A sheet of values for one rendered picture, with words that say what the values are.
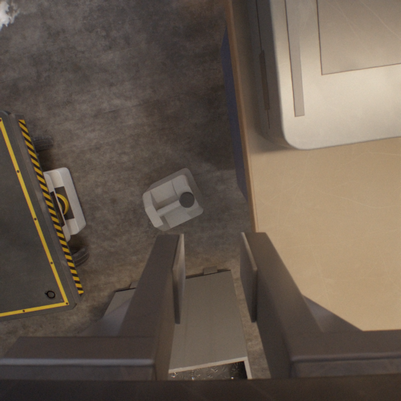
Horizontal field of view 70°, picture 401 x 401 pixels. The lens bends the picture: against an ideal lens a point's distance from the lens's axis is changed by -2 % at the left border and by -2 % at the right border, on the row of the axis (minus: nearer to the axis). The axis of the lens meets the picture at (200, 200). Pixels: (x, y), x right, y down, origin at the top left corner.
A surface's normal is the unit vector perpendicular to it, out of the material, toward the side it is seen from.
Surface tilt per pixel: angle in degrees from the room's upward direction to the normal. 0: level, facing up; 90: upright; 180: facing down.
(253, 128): 0
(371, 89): 0
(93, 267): 0
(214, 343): 90
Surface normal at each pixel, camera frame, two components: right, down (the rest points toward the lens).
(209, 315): -0.22, -0.94
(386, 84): -0.01, 0.25
